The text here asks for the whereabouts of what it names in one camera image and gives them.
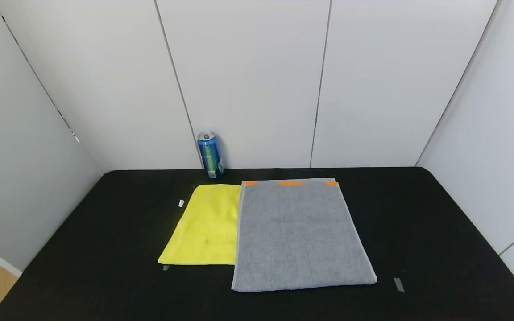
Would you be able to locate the grey towel with orange marks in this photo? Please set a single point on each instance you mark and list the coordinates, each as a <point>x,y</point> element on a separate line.
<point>301,236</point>

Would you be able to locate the yellow towel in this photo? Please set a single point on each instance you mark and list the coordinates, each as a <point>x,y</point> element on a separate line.
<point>208,227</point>

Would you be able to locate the blue drink can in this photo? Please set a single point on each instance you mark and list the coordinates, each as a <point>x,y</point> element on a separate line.
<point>210,156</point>

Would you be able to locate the long grey tape strip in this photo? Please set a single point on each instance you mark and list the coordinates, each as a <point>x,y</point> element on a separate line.
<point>399,284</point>

